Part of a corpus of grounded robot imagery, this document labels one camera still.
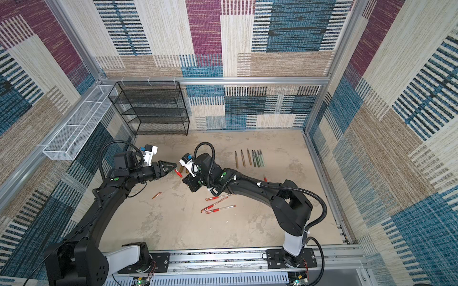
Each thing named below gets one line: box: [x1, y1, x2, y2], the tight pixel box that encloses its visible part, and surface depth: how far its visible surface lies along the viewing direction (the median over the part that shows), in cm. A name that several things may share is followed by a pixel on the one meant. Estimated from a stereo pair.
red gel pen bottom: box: [205, 204, 237, 214], surface depth 89 cm
